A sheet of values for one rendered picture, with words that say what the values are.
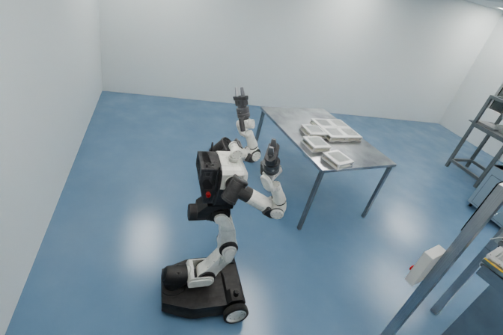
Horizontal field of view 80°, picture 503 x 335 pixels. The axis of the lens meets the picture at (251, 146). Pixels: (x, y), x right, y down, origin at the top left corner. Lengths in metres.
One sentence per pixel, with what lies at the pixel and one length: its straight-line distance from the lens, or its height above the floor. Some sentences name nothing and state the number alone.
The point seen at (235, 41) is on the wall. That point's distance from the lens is 5.96.
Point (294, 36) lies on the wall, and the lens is 6.30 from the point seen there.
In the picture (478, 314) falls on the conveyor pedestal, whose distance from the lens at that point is 3.18.
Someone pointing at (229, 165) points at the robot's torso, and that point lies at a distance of 1.81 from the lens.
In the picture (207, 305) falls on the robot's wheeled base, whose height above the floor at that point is 0.17.
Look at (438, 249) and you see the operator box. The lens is 2.24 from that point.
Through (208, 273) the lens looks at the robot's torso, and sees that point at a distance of 2.52.
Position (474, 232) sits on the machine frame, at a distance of 2.10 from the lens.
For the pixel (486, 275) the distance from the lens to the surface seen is 2.96.
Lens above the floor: 2.37
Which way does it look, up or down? 29 degrees down
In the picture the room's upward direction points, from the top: 14 degrees clockwise
